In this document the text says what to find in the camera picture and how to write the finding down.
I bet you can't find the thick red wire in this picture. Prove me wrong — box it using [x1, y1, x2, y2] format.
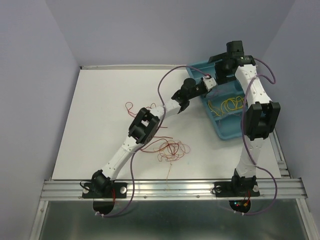
[139, 125, 175, 153]

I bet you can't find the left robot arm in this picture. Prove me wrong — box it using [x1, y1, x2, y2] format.
[91, 75, 217, 197]

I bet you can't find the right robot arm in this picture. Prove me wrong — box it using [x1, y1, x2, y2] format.
[208, 40, 281, 198]

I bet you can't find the teal plastic tray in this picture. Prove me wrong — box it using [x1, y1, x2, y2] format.
[185, 59, 251, 141]

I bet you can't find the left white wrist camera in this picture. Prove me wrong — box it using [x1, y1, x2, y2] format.
[202, 75, 218, 93]

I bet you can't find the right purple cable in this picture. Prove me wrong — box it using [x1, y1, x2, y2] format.
[233, 58, 278, 217]

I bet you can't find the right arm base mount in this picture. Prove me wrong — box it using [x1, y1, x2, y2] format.
[211, 175, 260, 198]

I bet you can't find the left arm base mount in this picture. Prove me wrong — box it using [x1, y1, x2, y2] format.
[79, 181, 128, 200]

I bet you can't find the aluminium rail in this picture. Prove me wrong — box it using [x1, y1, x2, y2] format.
[39, 177, 307, 201]

